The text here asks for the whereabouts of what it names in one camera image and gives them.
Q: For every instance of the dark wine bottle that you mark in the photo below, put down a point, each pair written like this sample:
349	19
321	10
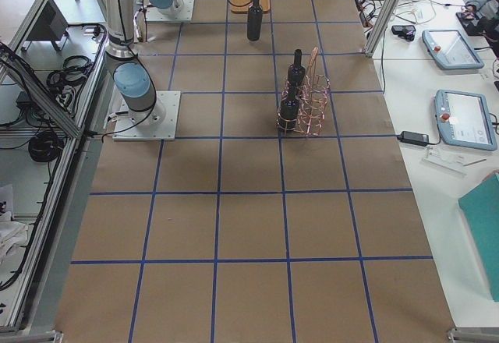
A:
296	72
288	111
254	21

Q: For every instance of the far teach pendant tablet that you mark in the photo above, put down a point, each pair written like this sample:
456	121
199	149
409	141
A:
450	49

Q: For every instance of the teach pendant tablet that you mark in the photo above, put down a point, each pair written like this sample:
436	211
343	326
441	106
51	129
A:
450	49
463	120

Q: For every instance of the black power adapter brick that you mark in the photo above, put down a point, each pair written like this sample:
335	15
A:
418	139

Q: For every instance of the near teach pendant tablet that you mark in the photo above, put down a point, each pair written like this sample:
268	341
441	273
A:
463	120

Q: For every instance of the clear acrylic holder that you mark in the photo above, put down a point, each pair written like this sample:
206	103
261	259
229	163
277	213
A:
450	162

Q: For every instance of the teal box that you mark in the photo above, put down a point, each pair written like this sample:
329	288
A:
480	206

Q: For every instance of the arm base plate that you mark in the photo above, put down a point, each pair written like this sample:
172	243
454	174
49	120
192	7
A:
184	16
160	125

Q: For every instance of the copper wire bottle basket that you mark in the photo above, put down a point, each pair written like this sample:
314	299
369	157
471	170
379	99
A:
313	99

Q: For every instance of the aluminium frame post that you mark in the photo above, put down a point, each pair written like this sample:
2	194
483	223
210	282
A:
380	26

